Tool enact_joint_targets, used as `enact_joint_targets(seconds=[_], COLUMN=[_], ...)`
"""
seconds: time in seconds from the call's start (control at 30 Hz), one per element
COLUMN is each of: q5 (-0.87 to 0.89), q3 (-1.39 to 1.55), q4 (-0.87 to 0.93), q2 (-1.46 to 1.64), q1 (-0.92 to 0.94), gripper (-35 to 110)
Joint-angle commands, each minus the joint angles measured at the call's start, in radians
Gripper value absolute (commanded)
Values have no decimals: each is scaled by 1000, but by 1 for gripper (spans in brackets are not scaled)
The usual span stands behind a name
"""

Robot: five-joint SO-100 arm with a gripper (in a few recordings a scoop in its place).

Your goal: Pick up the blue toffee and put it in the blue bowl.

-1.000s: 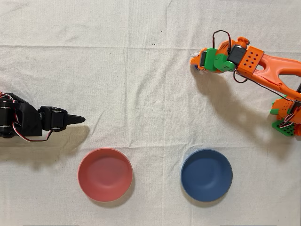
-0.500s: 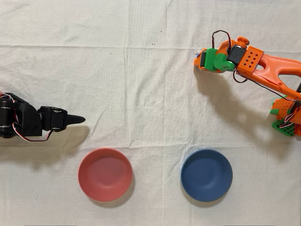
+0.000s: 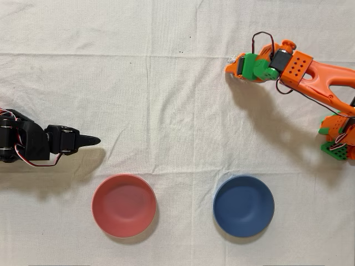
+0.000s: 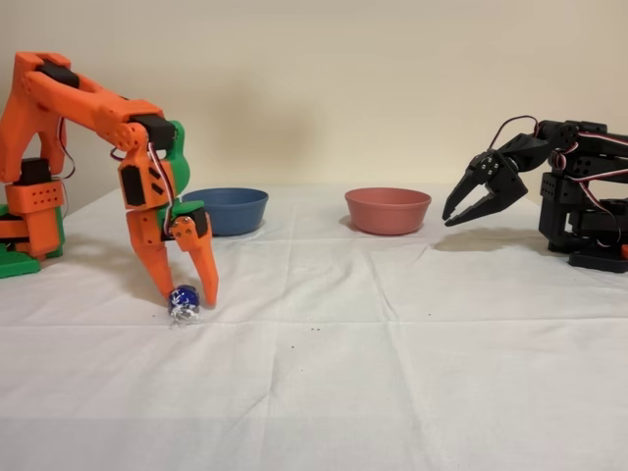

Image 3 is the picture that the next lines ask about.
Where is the blue bowl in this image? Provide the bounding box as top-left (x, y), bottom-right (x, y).
top-left (212, 175), bottom-right (275, 238)

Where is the red white servo cable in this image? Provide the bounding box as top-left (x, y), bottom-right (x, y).
top-left (0, 108), bottom-right (22, 121)

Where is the white tablecloth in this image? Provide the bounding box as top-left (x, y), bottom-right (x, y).
top-left (0, 0), bottom-right (355, 266)

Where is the orange gripper servo cable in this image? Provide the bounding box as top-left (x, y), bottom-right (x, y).
top-left (251, 32), bottom-right (276, 60)

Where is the orange forearm servo cable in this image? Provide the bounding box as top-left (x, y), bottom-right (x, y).
top-left (275, 76), bottom-right (351, 116)

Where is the black gripper servo cable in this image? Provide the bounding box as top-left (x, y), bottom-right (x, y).
top-left (15, 142), bottom-right (64, 167)

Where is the pink bowl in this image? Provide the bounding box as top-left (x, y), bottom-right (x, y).
top-left (92, 173), bottom-right (158, 238)

